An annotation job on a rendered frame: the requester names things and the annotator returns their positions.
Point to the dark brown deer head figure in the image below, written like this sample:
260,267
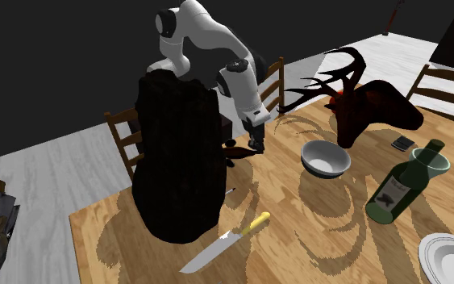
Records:
372,106

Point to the white plate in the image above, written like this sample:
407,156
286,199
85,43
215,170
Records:
452,259

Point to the small black flat box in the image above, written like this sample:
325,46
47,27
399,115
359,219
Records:
402,143

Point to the red object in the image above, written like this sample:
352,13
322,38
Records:
336,98

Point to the dark brown pointed object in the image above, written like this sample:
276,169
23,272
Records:
238,152

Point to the wooden table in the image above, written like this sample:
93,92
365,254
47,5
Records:
289,220

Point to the green wine bottle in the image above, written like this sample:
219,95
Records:
395,192

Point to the grey bowl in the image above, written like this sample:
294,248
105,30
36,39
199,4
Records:
325,157

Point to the dark robot stand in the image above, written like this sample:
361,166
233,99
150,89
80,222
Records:
179,157

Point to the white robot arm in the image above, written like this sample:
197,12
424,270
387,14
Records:
211,37

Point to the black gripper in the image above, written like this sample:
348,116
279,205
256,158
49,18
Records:
255,131

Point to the brown wooden chair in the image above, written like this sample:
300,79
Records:
443,84
274,84
126,133

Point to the pale green glass cup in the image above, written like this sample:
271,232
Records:
441,163

